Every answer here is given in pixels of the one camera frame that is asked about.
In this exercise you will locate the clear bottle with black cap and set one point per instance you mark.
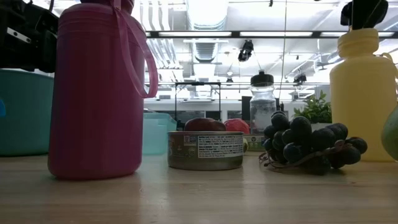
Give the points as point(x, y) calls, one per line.
point(262, 105)

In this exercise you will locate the black overhead frame bar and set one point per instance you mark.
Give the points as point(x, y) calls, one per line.
point(317, 34)

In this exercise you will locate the teal plastic bin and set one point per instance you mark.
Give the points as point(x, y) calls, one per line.
point(25, 118)

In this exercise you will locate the translucent teal plastic tray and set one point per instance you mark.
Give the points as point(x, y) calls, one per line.
point(157, 133)

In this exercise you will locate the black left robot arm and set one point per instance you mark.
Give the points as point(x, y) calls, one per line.
point(28, 31)

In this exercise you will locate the silver can with green label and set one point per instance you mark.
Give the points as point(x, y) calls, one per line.
point(253, 143)

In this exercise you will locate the small green potted plant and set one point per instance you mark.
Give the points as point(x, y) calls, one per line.
point(315, 110)

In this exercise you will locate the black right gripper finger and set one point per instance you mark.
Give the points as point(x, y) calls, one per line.
point(368, 14)
point(346, 14)

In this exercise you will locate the black ceiling spotlight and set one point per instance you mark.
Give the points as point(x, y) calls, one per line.
point(300, 78)

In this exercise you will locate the red round fruit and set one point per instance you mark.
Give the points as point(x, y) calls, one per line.
point(237, 126)

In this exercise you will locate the dark purple grape bunch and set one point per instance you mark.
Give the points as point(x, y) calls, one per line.
point(298, 140)

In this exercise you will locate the labelled tuna can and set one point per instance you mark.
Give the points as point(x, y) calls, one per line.
point(205, 152)

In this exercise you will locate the black computer monitor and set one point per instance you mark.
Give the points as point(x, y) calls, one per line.
point(245, 109)

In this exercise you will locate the pink plastic water bottle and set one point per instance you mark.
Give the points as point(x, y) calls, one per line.
point(93, 109)

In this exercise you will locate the black metal stand frame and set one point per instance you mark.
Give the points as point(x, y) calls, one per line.
point(175, 102)

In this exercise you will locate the black overhead camera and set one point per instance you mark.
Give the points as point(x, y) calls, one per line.
point(246, 49)

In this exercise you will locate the green pear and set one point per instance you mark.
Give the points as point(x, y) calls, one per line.
point(392, 137)

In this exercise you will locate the yellow plastic water bottle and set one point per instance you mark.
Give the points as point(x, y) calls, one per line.
point(360, 109)

